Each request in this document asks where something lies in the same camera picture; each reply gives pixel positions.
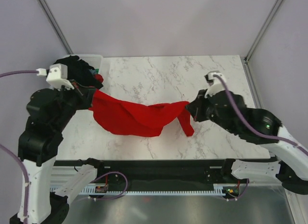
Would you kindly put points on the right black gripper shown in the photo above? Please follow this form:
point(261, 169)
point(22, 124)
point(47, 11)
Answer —
point(196, 107)

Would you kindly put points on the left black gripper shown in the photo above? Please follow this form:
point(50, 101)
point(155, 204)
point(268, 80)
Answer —
point(86, 95)

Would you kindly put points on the white plastic basket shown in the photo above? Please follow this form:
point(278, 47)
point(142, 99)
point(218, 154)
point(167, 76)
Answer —
point(94, 60)

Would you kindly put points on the red t shirt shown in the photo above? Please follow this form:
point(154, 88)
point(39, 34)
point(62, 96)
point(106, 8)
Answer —
point(127, 118)

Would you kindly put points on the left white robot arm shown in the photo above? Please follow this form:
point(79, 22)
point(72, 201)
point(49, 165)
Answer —
point(50, 110)

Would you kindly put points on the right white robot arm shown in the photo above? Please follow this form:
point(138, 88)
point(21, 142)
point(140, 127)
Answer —
point(259, 127)

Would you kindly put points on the black t shirt pile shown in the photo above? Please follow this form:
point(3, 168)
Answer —
point(78, 70)

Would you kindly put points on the red cloth in basket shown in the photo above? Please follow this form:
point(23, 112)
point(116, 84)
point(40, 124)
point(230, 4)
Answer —
point(99, 78)

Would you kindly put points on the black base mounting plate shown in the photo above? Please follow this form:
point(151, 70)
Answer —
point(165, 175)

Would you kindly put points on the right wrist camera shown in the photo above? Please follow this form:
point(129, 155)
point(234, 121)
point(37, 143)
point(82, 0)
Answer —
point(214, 83)

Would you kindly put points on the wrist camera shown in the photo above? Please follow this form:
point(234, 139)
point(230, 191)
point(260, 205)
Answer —
point(214, 83)
point(56, 76)

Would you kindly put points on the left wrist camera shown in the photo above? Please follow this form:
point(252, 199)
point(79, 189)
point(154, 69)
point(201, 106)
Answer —
point(56, 76)

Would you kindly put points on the right aluminium frame post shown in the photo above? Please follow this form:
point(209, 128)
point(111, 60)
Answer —
point(266, 24)

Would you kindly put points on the aluminium frame post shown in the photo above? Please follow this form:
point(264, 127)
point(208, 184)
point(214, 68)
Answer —
point(266, 24)
point(48, 13)

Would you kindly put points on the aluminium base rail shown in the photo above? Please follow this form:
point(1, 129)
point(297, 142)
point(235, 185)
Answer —
point(67, 172)

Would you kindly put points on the left aluminium frame post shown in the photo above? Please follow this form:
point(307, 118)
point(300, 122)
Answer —
point(48, 13)

